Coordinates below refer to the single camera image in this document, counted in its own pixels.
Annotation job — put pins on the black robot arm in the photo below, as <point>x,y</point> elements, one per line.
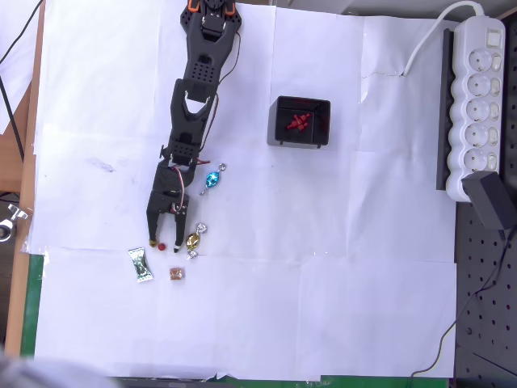
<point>202,72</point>

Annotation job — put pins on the black box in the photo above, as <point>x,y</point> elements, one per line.
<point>274,121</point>

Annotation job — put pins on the red candy in box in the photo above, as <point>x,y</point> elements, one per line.
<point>302,118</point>

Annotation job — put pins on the gold foil wrapped candy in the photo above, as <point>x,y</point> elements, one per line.
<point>194,241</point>

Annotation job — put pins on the green snack packet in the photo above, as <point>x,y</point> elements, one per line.
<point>140,264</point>

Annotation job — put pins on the orange wrapped caramel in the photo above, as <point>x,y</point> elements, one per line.
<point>177,274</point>

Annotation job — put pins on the blue foil wrapped candy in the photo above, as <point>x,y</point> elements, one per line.
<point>211,180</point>

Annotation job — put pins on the white paper table cover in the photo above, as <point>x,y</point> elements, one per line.
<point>282,242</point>

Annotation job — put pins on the metal clamp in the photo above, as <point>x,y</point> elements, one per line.
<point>16,212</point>

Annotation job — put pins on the blurred grey object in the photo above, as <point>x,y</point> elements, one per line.
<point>48,372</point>

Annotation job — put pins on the black tray under strip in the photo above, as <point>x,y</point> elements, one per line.
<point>444,101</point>

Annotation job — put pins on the black pegboard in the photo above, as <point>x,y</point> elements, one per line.
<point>484,283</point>

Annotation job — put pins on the black power adapter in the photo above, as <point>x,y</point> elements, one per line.
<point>488,198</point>

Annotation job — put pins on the white power strip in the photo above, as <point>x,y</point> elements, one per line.
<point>476,109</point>

